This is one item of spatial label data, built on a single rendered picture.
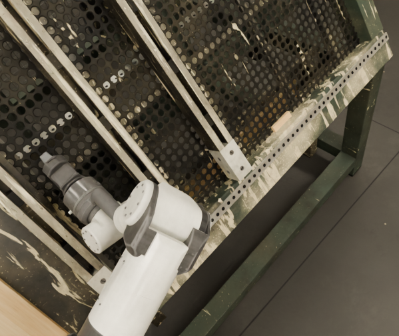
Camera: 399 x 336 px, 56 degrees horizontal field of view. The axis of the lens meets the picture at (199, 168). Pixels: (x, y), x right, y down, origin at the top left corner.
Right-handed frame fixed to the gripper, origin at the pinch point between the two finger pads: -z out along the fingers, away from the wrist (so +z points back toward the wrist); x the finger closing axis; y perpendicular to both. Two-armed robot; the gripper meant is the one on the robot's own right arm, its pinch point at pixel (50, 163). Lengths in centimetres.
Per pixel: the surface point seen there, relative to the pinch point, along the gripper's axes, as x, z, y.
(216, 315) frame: -101, 47, -7
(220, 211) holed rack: -32, 31, -27
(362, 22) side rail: -26, 22, -115
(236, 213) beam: -37, 34, -31
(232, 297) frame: -101, 47, -17
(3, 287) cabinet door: -14.5, 8.7, 28.5
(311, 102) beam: -31, 28, -78
